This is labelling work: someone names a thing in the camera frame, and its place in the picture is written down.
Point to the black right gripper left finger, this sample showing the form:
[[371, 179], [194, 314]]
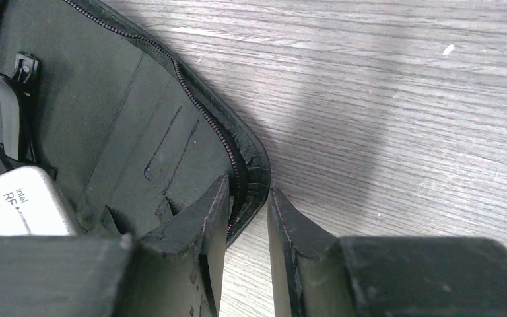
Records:
[[174, 270]]

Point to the black curved hair clip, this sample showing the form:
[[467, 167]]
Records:
[[26, 83]]

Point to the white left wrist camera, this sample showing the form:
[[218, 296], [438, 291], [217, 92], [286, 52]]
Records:
[[31, 202]]

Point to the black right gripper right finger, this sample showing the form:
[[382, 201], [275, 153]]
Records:
[[317, 274]]

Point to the black zip tool case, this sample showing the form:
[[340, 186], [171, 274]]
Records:
[[128, 126]]

